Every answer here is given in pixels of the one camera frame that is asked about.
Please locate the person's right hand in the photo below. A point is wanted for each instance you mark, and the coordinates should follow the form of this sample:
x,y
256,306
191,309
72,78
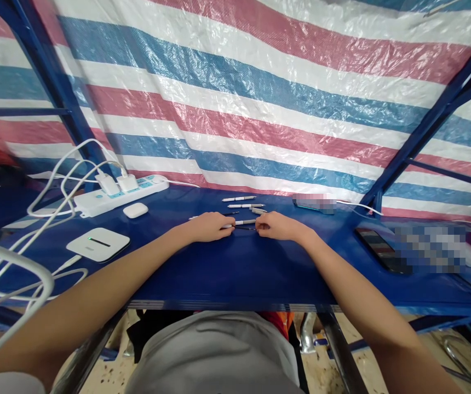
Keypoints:
x,y
281,227

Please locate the person's left hand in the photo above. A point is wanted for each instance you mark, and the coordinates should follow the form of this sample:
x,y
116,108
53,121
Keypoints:
x,y
207,227

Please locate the person's left fingers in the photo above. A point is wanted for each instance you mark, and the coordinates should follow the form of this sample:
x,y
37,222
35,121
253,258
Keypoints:
x,y
226,230

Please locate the person's right fingers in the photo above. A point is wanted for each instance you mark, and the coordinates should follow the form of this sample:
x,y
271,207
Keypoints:
x,y
262,228

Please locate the white grey pen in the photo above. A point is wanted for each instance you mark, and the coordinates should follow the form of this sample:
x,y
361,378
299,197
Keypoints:
x,y
239,199
244,223
245,205

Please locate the short grey pen barrel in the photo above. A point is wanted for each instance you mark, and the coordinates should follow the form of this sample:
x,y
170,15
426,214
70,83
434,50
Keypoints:
x,y
259,210

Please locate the small grey device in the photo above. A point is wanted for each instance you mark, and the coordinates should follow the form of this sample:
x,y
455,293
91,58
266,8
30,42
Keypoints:
x,y
299,200

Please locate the white earbuds case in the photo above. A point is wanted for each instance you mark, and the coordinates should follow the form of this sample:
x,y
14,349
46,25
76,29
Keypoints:
x,y
135,210

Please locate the white charger plug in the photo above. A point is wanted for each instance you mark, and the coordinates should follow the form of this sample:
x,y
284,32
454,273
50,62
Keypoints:
x,y
127,183
106,184

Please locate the black smartphone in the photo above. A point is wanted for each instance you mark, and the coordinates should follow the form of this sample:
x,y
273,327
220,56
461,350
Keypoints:
x,y
383,251

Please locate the person's body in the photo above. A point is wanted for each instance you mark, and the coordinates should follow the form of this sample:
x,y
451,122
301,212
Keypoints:
x,y
215,353

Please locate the striped plastic tarp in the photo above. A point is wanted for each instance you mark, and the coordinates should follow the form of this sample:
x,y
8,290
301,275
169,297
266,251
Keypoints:
x,y
239,102

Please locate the white square device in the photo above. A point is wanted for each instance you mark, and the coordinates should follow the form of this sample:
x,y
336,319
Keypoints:
x,y
98,245

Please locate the white power strip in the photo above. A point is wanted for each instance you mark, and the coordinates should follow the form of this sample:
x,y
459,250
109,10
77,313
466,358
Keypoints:
x,y
96,203

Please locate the blue metal rack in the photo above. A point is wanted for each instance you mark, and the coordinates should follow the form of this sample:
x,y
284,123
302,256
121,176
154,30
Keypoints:
x,y
77,127

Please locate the white curved tube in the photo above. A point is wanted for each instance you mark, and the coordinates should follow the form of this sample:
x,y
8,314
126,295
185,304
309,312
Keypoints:
x,y
34,266

